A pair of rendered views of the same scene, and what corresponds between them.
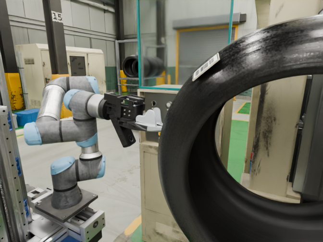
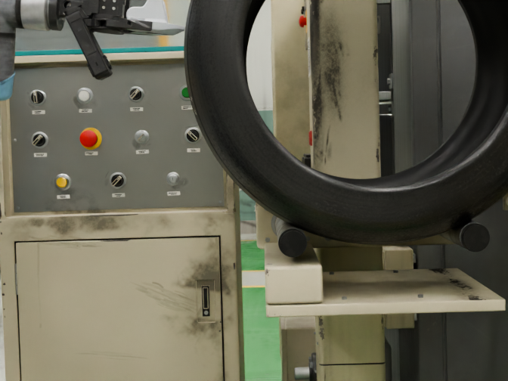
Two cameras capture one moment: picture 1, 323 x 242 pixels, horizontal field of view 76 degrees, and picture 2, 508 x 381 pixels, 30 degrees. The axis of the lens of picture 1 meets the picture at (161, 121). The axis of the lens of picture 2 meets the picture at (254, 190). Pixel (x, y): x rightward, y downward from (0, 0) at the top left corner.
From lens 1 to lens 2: 1.09 m
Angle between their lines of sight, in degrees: 27
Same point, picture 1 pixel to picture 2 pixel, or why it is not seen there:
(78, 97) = not seen: outside the picture
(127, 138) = (103, 59)
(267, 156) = (339, 119)
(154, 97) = (38, 82)
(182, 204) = (242, 102)
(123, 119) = (104, 14)
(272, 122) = (337, 53)
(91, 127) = (10, 54)
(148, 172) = (33, 304)
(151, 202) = not seen: outside the picture
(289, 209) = (385, 179)
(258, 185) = not seen: hidden behind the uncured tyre
